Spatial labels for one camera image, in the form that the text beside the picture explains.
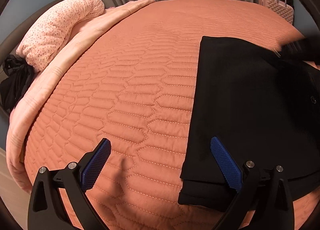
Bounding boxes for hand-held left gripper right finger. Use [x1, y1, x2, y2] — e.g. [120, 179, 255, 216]
[209, 137, 293, 230]

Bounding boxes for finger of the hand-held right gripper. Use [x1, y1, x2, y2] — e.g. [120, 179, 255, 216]
[274, 36, 320, 64]

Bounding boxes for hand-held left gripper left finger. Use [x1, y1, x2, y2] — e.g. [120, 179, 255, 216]
[28, 138, 112, 230]

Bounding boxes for black pants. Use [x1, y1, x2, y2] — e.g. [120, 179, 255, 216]
[178, 36, 320, 205]

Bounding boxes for pink suitcase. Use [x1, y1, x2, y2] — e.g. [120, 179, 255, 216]
[258, 0, 293, 24]

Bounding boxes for bed with pink quilted cover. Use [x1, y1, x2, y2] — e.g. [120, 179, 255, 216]
[10, 0, 320, 230]

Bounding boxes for pink blanket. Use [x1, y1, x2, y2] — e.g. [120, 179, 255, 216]
[6, 0, 156, 193]

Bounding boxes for black cloth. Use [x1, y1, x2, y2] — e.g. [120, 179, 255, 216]
[0, 54, 35, 111]

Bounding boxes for floral pink pillow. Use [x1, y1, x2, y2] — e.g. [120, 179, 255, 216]
[16, 0, 105, 72]

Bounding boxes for grey headboard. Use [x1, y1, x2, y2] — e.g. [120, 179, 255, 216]
[0, 13, 50, 54]

